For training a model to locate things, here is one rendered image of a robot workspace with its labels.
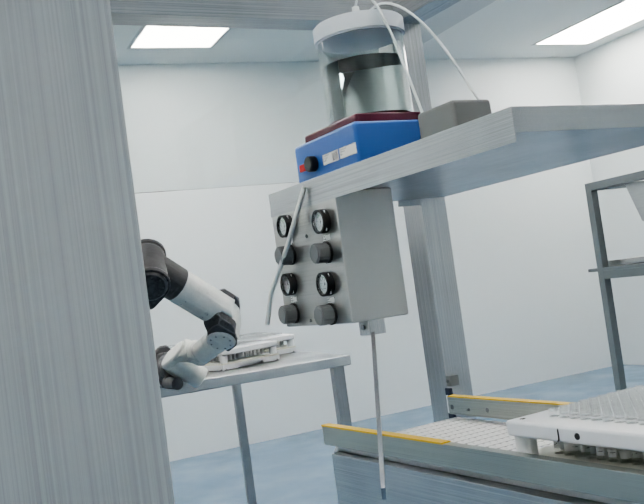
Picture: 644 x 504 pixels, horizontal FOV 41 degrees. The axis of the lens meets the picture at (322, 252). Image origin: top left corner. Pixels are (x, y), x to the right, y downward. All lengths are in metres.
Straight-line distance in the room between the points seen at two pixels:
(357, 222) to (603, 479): 0.54
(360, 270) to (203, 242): 5.27
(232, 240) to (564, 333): 3.22
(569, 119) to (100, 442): 0.87
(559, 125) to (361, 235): 0.41
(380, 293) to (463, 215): 6.27
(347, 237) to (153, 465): 1.08
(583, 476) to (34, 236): 0.86
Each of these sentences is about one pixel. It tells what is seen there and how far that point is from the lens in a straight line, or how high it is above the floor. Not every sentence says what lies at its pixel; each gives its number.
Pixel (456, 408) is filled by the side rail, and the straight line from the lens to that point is 1.64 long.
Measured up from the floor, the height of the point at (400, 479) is 0.80.
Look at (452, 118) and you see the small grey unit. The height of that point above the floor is 1.30.
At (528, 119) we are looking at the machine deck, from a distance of 1.01.
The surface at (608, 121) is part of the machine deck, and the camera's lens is 1.10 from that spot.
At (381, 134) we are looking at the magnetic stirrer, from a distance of 1.36.
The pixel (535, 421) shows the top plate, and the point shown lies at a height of 0.90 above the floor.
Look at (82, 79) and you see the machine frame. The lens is 0.25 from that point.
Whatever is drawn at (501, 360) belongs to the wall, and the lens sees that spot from 7.72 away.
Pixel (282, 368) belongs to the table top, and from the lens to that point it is 2.92.
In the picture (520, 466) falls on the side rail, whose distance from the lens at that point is 1.11.
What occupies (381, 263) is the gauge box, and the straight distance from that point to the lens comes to 1.34.
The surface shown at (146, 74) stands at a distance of 1.53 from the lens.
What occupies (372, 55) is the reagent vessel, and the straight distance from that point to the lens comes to 1.43.
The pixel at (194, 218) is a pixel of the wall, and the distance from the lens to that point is 6.56.
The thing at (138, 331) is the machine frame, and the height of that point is 1.10.
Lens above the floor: 1.10
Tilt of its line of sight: 2 degrees up
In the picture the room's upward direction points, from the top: 8 degrees counter-clockwise
